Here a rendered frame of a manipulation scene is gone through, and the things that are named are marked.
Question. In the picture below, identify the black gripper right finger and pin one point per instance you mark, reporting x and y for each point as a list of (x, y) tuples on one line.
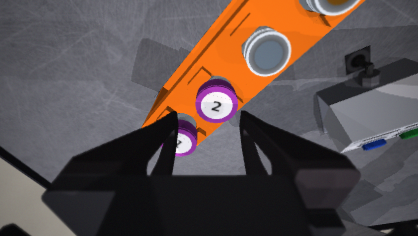
[(323, 176)]

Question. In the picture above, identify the white threaded tube neck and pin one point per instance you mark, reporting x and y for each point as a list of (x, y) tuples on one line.
[(331, 7)]

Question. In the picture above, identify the black table edge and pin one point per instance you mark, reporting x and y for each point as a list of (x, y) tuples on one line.
[(13, 161)]

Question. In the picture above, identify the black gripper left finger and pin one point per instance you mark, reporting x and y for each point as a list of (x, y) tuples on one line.
[(131, 153)]

